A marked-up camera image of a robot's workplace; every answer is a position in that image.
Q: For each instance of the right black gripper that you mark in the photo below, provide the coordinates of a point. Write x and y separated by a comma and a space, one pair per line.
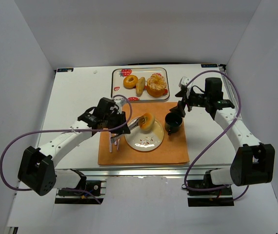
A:
185, 99

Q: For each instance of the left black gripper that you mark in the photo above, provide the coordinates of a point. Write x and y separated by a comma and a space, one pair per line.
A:
119, 122

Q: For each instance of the golden bagel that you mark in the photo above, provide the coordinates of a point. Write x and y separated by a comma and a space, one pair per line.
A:
146, 121

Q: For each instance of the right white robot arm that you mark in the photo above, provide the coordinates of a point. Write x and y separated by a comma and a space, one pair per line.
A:
254, 160

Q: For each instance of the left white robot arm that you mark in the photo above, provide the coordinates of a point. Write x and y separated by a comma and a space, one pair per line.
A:
51, 153

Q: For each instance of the sugar topped round bread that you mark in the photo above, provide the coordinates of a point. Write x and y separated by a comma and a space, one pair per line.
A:
156, 85

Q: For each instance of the elongated bread roll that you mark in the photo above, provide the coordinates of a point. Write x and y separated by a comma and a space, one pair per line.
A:
140, 85

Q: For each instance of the black cup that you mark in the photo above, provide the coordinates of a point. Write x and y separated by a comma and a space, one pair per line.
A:
172, 124

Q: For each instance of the round white yellow plate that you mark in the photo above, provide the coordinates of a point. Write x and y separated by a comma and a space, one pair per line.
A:
145, 141

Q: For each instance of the orange cloth placemat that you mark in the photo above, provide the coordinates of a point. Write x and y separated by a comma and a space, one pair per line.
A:
173, 149

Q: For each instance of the right table label sticker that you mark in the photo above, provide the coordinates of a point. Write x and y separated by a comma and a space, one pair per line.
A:
209, 65

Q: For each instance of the table label sticker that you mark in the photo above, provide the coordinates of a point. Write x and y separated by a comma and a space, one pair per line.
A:
209, 65
60, 70

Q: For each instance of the strawberry pattern rectangular tray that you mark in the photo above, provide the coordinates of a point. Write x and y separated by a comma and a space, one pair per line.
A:
124, 83

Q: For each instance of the left table label sticker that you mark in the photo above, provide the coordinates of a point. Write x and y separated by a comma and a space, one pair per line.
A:
60, 70

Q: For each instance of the table knife pink handle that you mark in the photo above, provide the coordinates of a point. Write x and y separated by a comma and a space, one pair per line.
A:
110, 146

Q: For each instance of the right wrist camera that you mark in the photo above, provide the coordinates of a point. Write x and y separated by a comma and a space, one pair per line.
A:
184, 85

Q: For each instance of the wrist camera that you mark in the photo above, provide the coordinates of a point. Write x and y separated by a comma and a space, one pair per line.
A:
184, 85
119, 103

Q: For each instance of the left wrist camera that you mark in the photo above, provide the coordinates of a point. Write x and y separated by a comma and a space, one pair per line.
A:
119, 103

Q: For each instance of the aluminium table frame rail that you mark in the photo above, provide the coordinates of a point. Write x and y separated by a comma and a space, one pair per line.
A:
144, 171

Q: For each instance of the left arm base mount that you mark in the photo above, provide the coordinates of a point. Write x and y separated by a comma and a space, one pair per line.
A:
90, 192

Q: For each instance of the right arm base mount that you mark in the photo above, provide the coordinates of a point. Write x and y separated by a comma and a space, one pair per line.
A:
216, 198

